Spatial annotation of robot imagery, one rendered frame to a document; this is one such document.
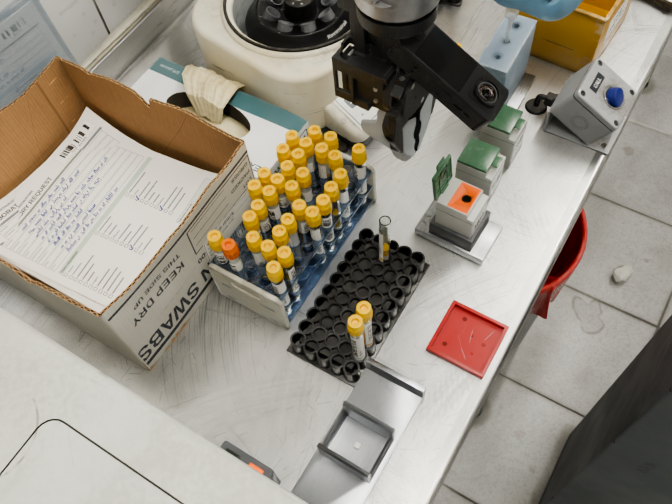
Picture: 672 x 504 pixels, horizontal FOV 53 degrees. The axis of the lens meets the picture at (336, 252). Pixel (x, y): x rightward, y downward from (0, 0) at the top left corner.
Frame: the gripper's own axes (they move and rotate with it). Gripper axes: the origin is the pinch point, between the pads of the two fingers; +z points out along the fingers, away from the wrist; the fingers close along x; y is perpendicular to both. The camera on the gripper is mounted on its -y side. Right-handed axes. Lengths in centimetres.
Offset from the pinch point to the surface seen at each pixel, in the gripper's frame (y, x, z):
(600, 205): -16, -78, 99
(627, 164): -17, -95, 99
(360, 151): 4.9, 2.9, -0.3
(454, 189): -5.3, -0.5, 3.6
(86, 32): 49.7, 2.6, 2.8
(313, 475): -8.9, 33.5, 7.3
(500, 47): -0.5, -20.6, 1.4
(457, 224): -7.3, 2.0, 6.2
